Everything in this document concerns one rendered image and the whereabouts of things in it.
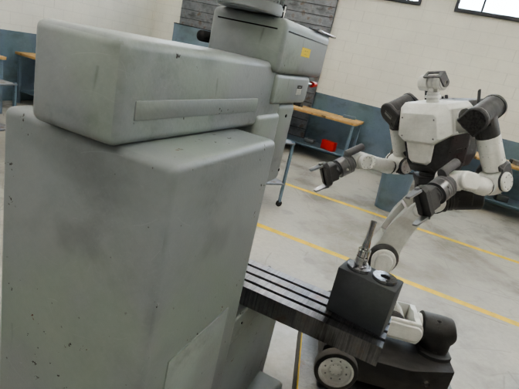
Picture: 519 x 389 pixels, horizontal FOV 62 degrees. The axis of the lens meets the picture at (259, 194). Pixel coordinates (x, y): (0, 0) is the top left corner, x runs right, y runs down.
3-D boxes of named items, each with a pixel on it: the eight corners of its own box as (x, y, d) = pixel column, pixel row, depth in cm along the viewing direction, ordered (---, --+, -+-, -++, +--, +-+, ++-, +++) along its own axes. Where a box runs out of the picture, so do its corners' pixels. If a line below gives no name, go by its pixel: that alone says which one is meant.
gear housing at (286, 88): (249, 89, 176) (255, 63, 173) (305, 103, 168) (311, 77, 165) (207, 87, 146) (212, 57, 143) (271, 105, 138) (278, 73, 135)
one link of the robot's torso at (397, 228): (381, 264, 217) (446, 194, 202) (385, 281, 201) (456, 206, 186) (357, 247, 216) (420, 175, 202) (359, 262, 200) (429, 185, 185)
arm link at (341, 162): (320, 184, 204) (340, 174, 208) (332, 191, 196) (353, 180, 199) (315, 160, 198) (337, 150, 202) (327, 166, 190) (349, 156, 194)
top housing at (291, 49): (262, 65, 182) (271, 24, 177) (320, 79, 173) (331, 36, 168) (203, 55, 140) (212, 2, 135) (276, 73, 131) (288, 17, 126)
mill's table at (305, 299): (140, 228, 215) (143, 214, 213) (385, 334, 173) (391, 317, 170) (107, 242, 195) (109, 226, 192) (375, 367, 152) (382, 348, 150)
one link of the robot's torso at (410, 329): (410, 324, 226) (418, 303, 222) (418, 348, 207) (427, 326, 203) (371, 314, 227) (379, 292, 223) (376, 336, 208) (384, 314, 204)
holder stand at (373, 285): (337, 297, 176) (350, 254, 170) (388, 323, 166) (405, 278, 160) (325, 309, 166) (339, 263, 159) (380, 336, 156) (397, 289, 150)
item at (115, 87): (222, 107, 158) (232, 52, 152) (277, 123, 150) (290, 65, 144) (27, 118, 87) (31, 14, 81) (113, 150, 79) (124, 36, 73)
